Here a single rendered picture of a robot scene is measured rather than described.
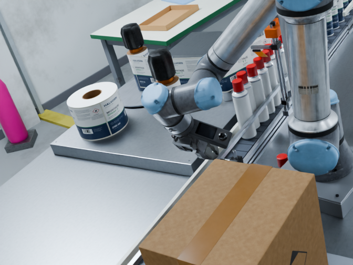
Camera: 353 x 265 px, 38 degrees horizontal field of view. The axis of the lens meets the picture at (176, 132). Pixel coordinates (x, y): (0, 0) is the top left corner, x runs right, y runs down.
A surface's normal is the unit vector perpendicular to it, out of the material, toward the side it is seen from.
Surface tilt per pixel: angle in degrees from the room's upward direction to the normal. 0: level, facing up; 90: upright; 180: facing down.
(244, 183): 0
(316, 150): 98
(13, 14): 90
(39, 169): 0
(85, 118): 90
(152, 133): 0
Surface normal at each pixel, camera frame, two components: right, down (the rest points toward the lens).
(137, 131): -0.25, -0.84
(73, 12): 0.70, 0.18
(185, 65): -0.46, 0.54
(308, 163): -0.25, 0.65
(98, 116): 0.25, 0.43
